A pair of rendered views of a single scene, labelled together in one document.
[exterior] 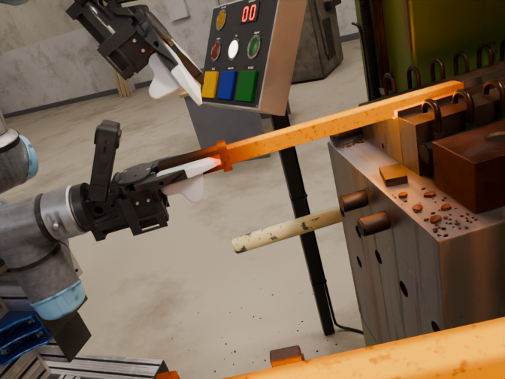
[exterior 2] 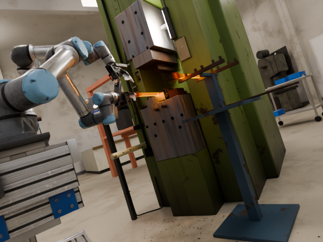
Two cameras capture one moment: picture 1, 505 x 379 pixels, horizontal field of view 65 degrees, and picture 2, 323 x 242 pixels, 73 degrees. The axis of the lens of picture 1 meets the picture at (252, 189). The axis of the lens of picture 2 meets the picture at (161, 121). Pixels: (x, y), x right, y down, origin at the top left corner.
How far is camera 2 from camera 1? 1.40 m
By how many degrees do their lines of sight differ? 59
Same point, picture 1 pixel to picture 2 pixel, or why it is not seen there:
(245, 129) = not seen: hidden behind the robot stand
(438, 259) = (178, 98)
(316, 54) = not seen: hidden behind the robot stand
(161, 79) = (126, 77)
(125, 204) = (125, 96)
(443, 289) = (180, 103)
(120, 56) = (117, 73)
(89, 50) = not seen: outside the picture
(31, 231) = (110, 96)
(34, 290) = (110, 111)
